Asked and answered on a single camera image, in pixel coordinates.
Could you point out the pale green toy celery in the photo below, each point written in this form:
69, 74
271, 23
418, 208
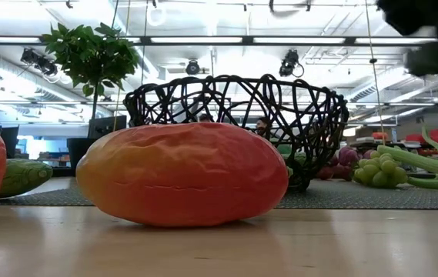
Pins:
426, 161

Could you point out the green toy grape bunch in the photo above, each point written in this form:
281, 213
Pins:
380, 173

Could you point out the red orange toy mango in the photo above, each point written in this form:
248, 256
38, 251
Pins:
180, 173

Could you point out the light green toy cucumber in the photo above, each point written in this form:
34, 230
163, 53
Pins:
22, 177

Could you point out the person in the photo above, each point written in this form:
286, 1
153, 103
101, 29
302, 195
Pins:
263, 125
205, 117

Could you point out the green leafy potted plant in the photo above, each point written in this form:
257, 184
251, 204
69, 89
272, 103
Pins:
95, 57

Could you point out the small black monitor screen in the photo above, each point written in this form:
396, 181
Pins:
107, 126

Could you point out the black overhead rail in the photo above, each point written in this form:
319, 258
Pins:
247, 40

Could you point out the round black ceiling camera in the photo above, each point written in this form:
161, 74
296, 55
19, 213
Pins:
192, 68

